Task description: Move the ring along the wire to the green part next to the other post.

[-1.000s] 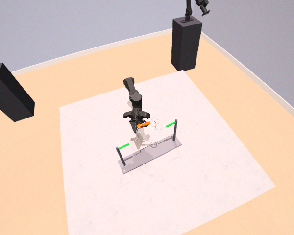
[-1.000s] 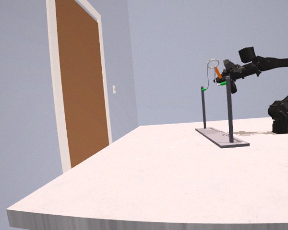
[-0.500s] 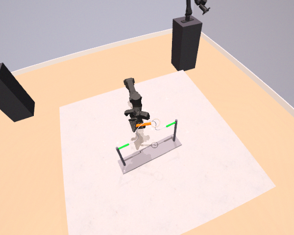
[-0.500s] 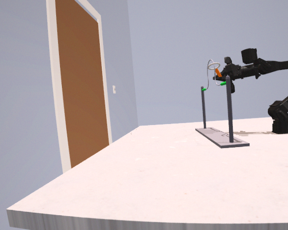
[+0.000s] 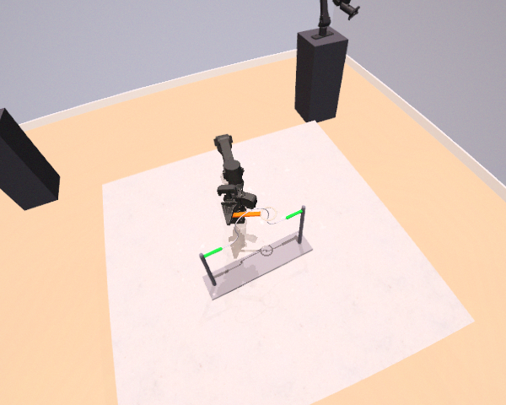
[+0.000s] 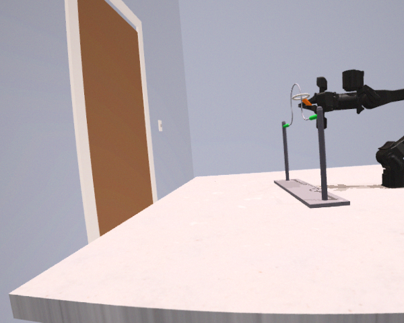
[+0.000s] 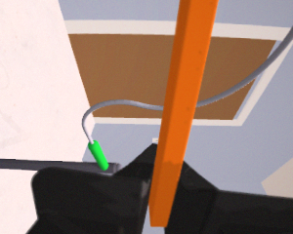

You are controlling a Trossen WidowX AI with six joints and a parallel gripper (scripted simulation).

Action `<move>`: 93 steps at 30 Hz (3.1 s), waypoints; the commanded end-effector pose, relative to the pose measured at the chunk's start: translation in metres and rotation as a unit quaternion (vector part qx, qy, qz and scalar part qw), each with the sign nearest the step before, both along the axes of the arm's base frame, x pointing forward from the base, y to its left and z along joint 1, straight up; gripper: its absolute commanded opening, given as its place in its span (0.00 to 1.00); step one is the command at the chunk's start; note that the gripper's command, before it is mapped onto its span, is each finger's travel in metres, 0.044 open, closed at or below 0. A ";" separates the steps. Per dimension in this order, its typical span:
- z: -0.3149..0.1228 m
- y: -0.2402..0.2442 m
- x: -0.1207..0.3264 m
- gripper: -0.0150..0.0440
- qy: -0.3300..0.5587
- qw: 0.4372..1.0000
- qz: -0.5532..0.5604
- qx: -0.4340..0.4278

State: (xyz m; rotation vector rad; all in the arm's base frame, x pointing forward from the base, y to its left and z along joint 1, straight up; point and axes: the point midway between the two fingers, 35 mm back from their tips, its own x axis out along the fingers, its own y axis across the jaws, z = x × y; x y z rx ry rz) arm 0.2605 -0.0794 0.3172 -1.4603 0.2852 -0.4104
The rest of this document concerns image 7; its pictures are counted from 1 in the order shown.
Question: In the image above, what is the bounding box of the orange handle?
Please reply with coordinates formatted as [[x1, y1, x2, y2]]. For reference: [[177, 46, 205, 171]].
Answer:
[[148, 0, 219, 227]]

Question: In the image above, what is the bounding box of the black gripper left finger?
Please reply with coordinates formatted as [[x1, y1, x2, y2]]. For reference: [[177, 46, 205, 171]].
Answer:
[[30, 143, 157, 234]]

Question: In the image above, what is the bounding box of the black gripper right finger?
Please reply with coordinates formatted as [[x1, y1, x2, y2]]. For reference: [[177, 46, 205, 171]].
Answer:
[[163, 161, 293, 234]]

